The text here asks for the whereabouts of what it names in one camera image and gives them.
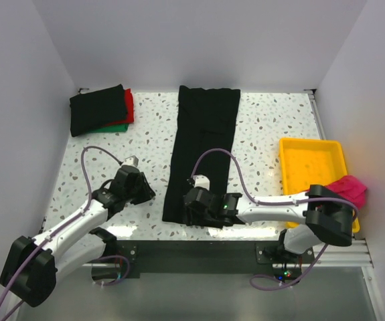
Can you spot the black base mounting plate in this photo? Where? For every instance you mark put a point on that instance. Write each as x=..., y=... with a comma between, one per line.
x=197, y=257

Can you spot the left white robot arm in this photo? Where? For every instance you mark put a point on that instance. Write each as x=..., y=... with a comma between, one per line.
x=35, y=264

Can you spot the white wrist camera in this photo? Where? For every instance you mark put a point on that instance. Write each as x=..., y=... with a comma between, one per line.
x=199, y=181
x=132, y=161

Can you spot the yellow plastic tray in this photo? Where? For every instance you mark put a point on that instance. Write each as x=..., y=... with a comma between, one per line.
x=306, y=162

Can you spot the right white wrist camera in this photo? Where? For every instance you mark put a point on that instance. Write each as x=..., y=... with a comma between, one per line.
x=199, y=181

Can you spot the folded green t shirt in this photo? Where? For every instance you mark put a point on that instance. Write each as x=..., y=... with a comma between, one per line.
x=113, y=128

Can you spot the folded black t shirt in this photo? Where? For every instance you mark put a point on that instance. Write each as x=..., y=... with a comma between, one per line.
x=92, y=110

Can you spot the black t shirt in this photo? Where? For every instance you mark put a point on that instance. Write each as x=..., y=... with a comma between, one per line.
x=206, y=119
x=92, y=110

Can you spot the crumpled pink t shirt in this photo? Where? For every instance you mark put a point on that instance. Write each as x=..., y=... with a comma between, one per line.
x=350, y=188

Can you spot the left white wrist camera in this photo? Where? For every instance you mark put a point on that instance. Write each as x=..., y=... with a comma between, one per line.
x=132, y=161

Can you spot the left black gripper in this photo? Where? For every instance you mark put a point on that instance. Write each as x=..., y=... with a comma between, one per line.
x=147, y=193

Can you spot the aluminium frame rail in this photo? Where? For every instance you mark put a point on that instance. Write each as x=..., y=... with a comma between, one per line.
x=355, y=256

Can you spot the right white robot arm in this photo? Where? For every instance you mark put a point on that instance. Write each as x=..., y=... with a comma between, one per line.
x=321, y=215

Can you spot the folded red t shirt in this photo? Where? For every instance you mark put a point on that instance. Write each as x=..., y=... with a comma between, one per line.
x=130, y=110

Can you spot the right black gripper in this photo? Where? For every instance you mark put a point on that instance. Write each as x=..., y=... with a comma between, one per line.
x=191, y=219

